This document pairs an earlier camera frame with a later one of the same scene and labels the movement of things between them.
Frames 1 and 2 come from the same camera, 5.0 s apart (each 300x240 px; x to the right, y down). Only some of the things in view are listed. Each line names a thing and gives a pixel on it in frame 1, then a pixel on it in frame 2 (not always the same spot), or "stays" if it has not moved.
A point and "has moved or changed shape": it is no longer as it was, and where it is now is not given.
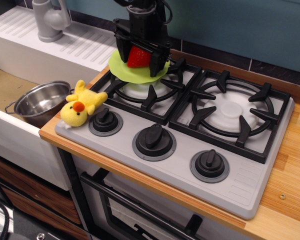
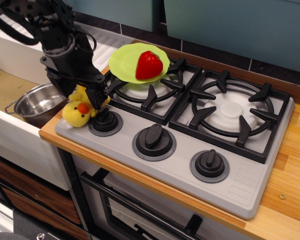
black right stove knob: x=209 y=166 stays
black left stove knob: x=105 y=123 stays
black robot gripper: x=146 y=28 -> x=71 y=56
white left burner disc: x=138 y=90 stays
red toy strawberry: x=138 y=57 has moved or changed shape
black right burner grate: x=238 y=117 stays
